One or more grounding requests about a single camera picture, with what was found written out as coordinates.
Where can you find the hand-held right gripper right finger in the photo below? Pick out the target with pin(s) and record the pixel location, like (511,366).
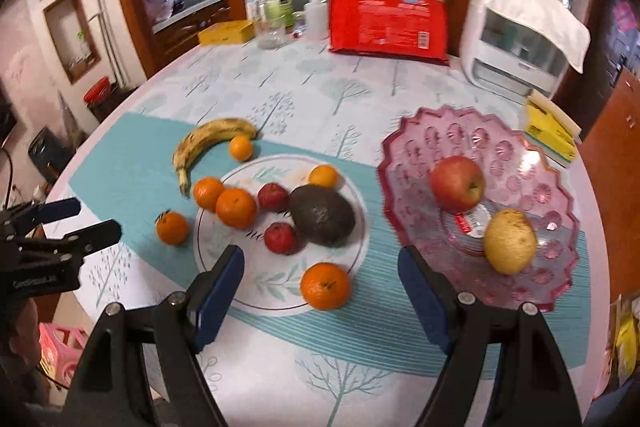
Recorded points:
(425,302)

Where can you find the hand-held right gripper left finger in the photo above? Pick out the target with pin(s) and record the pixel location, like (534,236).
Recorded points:
(220,297)

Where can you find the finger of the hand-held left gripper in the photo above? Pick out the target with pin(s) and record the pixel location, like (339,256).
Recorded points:
(97,234)
(55,209)

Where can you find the white leaf-print plate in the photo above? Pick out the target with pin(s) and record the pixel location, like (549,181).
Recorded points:
(260,267)

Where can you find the tangerine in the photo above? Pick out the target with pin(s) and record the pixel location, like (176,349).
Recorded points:
(208,193)
(241,148)
(323,176)
(325,286)
(236,208)
(172,228)

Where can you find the small red apple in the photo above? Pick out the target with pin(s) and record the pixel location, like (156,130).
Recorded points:
(272,196)
(283,238)

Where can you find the brown kiwi fruit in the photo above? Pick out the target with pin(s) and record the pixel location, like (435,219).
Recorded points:
(322,214)

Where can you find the banana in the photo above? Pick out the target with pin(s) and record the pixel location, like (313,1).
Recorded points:
(210,132)

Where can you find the bag of fruit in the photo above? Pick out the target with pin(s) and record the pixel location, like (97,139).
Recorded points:
(415,147)

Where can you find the yellow pear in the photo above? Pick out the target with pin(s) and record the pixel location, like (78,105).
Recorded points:
(510,242)

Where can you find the large red apple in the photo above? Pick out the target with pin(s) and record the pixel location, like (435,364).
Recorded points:
(457,184)

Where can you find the yellow plastic bag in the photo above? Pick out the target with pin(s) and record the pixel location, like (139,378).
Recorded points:
(625,342)

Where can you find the yellow and white box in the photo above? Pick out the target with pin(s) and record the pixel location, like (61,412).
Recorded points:
(547,127)

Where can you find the tree-print tablecloth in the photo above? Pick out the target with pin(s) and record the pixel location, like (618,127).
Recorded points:
(320,107)

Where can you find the flat yellow box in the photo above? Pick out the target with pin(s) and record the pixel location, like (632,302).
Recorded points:
(227,32)

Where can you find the white countertop appliance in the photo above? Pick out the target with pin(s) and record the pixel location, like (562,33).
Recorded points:
(500,57)

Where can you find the large glass jar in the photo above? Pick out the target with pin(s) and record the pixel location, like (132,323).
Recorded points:
(271,29)

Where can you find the red paper cup package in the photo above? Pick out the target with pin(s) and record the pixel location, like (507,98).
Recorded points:
(387,22)

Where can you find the clear plastic bottle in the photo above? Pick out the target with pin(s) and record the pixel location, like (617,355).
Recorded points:
(280,2)

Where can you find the white squeeze bottle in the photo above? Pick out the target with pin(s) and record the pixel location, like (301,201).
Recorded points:
(316,14)

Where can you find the white cloth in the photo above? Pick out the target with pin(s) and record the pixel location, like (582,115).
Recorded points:
(525,2)

